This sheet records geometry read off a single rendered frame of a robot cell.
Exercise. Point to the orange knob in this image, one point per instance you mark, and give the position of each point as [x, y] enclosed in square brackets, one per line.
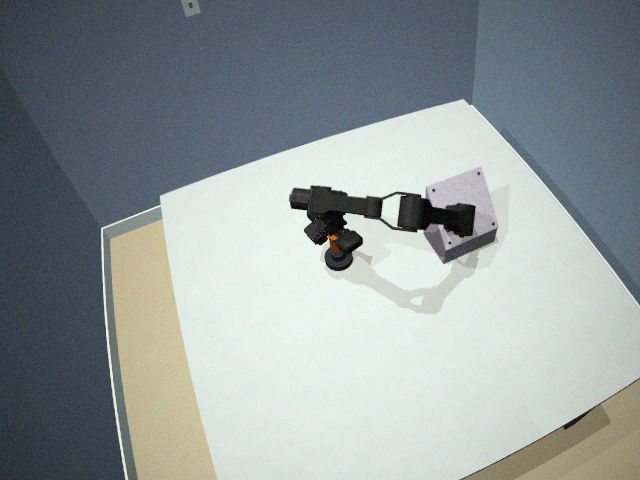
[333, 247]

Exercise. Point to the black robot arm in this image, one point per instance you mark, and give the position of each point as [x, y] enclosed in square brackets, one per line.
[415, 213]

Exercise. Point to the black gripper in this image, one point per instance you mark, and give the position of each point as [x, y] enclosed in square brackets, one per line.
[347, 240]

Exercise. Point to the grey round pedestal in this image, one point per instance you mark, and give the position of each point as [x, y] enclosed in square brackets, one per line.
[338, 261]

